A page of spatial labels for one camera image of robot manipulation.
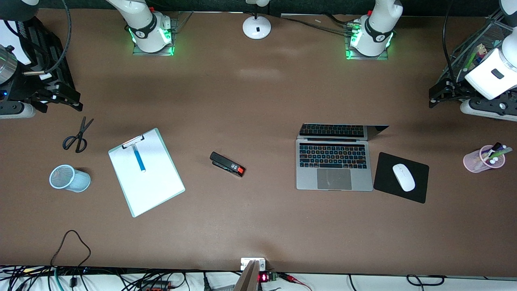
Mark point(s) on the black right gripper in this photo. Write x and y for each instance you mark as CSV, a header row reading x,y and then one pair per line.
x,y
30,85

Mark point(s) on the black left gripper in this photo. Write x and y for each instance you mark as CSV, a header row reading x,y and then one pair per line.
x,y
455,87

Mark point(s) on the blue marker white cap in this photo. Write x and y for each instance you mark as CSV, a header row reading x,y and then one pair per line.
x,y
139,159

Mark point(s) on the silver laptop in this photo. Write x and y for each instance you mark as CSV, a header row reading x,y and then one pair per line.
x,y
335,178

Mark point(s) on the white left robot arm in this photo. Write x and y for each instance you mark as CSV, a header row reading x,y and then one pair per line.
x,y
377,28

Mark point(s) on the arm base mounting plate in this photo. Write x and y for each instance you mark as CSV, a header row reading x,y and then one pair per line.
x,y
139,50
383,56

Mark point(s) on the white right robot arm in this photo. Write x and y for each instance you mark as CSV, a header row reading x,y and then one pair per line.
x,y
145,24

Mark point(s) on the green marker white tip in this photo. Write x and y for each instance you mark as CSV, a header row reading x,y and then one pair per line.
x,y
471,60

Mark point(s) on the black capped marker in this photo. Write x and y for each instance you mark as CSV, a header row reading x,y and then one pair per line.
x,y
496,146

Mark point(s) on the green marker in cup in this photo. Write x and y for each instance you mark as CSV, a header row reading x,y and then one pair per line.
x,y
505,151

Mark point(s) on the black stacked paper tray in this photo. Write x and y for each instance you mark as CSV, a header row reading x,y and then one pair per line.
x,y
44,44

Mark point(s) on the tan wooden piece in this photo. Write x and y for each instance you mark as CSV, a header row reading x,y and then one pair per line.
x,y
481,49

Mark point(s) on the white paper stack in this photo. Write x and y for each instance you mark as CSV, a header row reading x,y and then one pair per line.
x,y
12,40

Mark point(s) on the pink translucent pen cup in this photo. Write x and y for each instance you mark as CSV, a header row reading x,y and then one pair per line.
x,y
472,161

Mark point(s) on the light blue mesh cup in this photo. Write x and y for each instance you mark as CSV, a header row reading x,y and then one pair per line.
x,y
78,182

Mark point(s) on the mint green clipboard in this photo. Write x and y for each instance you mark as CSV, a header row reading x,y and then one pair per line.
x,y
129,143

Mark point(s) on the white computer mouse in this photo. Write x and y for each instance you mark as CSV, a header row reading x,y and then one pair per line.
x,y
404,177

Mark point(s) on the black mouse pad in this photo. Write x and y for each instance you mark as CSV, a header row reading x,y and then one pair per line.
x,y
383,178

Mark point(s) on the white paper sheet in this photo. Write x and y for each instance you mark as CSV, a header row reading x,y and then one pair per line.
x,y
153,186

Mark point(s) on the black stapler red tip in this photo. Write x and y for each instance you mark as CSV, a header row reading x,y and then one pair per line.
x,y
224,161

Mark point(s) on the white lamp base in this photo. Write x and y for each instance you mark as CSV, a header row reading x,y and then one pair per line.
x,y
257,28

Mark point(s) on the red display circuit module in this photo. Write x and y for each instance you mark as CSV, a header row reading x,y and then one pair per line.
x,y
266,277

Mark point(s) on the white mount block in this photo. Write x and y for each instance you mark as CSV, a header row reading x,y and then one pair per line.
x,y
246,263

